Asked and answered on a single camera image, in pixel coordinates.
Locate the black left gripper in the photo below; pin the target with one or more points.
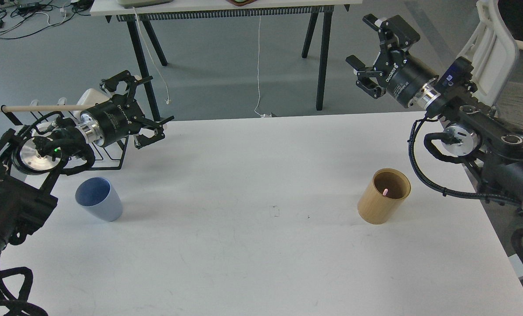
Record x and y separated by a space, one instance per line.
113 120

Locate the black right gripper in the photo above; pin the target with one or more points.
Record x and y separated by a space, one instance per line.
395 71

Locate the blue plastic cup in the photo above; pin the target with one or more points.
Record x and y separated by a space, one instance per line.
99 198

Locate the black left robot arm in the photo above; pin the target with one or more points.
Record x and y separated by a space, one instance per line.
26 203

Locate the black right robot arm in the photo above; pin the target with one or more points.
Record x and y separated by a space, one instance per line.
489 147

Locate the white mug rear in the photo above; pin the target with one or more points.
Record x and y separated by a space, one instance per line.
91 97

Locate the white mug on rack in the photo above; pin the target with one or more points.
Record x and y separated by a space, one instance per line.
59 135

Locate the white background table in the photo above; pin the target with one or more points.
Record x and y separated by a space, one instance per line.
212 60

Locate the white office chair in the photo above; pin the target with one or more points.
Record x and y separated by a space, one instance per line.
494 52

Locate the wooden cylindrical holder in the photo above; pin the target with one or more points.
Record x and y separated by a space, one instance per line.
375 208

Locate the black wire cup rack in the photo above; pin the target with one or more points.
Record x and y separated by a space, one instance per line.
25 158

